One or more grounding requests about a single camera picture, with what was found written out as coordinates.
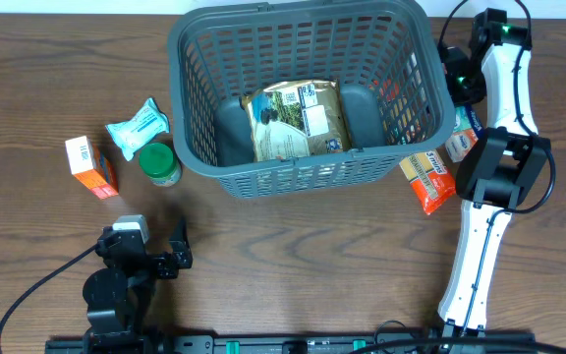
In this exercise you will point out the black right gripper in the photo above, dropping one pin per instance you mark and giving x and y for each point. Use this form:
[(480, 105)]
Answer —
[(453, 66)]

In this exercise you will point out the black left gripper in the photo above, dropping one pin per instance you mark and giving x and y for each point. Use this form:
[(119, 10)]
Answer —
[(168, 267)]

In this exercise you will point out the Kleenex tissue multipack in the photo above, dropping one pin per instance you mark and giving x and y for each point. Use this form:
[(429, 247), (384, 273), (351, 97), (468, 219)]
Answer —
[(466, 132)]

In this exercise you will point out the grey plastic shopping basket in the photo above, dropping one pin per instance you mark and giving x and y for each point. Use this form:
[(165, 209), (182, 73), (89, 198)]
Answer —
[(381, 53)]

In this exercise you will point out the green lid glass jar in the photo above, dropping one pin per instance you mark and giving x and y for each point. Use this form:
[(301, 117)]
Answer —
[(160, 164)]

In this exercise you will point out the orange San Remo spaghetti pack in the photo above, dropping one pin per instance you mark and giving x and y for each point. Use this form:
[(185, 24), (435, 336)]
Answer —
[(430, 179)]

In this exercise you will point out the orange and white carton box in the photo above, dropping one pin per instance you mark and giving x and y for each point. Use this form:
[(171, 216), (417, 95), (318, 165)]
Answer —
[(90, 167)]

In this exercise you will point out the brown Nescafe Gold coffee bag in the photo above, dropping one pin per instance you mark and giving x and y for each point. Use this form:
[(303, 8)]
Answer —
[(295, 119)]

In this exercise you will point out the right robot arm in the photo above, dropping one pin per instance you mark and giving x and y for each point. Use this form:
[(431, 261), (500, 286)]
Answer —
[(510, 169)]

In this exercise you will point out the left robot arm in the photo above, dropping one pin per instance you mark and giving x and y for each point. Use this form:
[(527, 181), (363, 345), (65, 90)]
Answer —
[(119, 295)]

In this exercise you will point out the teal wet wipes packet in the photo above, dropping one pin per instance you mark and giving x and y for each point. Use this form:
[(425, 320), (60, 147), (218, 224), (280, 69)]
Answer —
[(130, 136)]

